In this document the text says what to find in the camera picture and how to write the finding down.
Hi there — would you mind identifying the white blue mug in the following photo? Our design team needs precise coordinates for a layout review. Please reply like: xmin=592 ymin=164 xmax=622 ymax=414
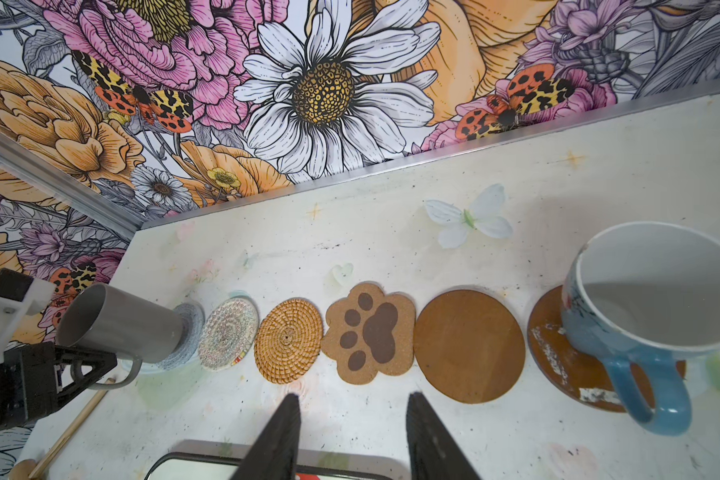
xmin=561 ymin=221 xmax=720 ymax=436

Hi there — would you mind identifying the grey mug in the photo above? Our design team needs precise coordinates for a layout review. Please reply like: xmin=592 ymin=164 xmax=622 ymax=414
xmin=56 ymin=283 xmax=183 ymax=390

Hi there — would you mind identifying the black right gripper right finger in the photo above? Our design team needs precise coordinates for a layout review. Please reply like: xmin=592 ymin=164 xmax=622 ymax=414
xmin=406 ymin=392 xmax=480 ymax=480

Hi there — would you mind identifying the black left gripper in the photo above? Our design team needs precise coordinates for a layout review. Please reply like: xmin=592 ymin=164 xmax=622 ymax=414
xmin=0 ymin=268 xmax=117 ymax=431

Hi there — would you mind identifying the brown paw shaped coaster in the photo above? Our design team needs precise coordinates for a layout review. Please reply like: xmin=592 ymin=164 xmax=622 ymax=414
xmin=321 ymin=282 xmax=417 ymax=385

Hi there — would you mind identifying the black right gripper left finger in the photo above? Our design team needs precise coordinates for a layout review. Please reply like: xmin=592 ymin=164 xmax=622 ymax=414
xmin=231 ymin=393 xmax=301 ymax=480

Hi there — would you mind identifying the multicolour woven coaster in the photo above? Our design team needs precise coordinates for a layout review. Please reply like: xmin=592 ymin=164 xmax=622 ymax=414
xmin=197 ymin=297 xmax=260 ymax=371

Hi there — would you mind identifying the glossy dark brown coaster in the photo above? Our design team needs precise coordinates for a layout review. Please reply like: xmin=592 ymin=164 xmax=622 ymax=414
xmin=526 ymin=284 xmax=688 ymax=414

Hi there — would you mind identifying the matte brown round coaster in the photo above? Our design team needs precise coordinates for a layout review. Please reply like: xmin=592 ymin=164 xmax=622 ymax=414
xmin=413 ymin=289 xmax=525 ymax=404

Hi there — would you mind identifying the grey blue woven coaster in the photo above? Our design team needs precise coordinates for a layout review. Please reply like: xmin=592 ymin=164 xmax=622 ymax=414
xmin=140 ymin=300 xmax=205 ymax=375

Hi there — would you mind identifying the tan wicker coaster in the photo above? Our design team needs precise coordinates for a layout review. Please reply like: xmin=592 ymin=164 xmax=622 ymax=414
xmin=254 ymin=298 xmax=324 ymax=385

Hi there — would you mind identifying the strawberry print serving tray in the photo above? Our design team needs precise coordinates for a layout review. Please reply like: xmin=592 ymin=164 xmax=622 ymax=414
xmin=145 ymin=452 xmax=388 ymax=480

